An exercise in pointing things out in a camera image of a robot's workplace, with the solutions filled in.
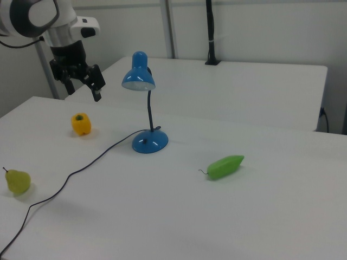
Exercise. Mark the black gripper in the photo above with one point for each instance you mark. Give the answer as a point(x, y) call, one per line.
point(69, 58)

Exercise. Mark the blue desk lamp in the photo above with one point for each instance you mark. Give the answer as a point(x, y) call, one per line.
point(150, 142)

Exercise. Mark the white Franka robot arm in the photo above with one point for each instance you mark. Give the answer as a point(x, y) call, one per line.
point(16, 16)

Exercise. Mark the yellow bell pepper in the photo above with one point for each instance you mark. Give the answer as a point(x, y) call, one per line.
point(80, 125)

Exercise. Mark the green pear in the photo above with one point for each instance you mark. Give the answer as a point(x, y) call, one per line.
point(17, 182)

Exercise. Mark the slim aluminium frame post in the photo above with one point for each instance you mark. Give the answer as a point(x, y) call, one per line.
point(48, 75)

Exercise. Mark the long green pepper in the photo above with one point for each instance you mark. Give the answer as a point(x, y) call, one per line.
point(225, 167)

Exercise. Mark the black clamped pole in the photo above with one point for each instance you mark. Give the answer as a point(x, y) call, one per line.
point(211, 32)

